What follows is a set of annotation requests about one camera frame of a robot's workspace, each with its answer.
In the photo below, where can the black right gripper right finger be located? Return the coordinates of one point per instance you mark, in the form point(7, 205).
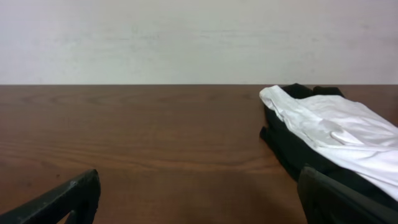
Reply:
point(325, 200)

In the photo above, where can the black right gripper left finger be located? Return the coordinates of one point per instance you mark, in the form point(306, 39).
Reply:
point(77, 200)

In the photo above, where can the white t-shirt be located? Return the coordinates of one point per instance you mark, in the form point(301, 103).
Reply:
point(345, 132)

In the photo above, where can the black garment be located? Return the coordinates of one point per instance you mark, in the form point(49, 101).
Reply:
point(294, 154)

